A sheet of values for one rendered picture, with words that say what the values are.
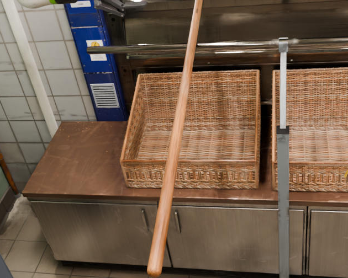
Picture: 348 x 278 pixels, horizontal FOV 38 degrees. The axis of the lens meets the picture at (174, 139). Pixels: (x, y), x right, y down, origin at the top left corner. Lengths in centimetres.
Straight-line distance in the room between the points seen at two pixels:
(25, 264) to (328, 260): 152
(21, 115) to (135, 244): 94
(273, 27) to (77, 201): 111
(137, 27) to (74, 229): 96
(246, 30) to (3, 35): 113
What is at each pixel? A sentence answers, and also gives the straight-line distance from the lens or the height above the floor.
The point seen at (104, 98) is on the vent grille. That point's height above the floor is 71.
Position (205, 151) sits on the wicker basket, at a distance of 226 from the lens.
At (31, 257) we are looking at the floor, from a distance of 287.
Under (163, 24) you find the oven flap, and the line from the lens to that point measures 228.
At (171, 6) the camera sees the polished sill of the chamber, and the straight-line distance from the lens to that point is 222.
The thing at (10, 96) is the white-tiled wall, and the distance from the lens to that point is 276.
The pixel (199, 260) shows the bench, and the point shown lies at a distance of 239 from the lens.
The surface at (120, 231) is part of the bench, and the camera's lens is 234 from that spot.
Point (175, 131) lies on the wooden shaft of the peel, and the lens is 139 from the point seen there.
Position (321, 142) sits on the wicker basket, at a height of 59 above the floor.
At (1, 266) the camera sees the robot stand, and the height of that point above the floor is 67.
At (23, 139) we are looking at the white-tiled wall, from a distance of 292.
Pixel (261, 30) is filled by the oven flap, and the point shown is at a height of 103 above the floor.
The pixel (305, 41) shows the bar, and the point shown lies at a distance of 182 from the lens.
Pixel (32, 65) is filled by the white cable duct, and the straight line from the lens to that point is 256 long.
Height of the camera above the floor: 204
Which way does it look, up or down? 38 degrees down
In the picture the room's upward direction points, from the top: 10 degrees counter-clockwise
